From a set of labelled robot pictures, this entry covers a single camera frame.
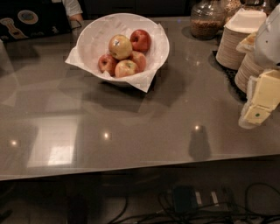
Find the dark red back apple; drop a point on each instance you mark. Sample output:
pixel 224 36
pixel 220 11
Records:
pixel 140 40

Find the person forearm white sleeve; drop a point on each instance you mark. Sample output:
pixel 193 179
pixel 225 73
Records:
pixel 73 10

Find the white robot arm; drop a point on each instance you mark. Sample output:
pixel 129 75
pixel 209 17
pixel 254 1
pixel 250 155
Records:
pixel 267 43

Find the red right apple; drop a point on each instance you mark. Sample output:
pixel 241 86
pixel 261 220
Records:
pixel 139 58

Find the yellow-red front apple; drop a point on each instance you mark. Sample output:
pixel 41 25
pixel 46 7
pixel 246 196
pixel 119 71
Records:
pixel 126 68

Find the yellow-red apple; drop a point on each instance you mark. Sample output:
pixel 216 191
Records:
pixel 120 47
pixel 126 68

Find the yellow-red top apple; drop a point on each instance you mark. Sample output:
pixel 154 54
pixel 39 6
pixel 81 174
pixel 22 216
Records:
pixel 120 47

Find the red left apple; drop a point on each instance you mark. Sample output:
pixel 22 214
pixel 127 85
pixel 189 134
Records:
pixel 107 63

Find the back stack paper plates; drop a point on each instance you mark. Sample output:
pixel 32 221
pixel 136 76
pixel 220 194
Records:
pixel 227 55

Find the glass jar with grains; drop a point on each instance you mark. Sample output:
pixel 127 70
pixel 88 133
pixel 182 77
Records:
pixel 207 17

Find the black power adapter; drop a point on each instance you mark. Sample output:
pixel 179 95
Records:
pixel 184 198

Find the white paper liner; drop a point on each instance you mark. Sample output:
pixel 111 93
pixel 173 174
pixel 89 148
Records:
pixel 87 52

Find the black laptop with stickers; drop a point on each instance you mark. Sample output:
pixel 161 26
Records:
pixel 30 19

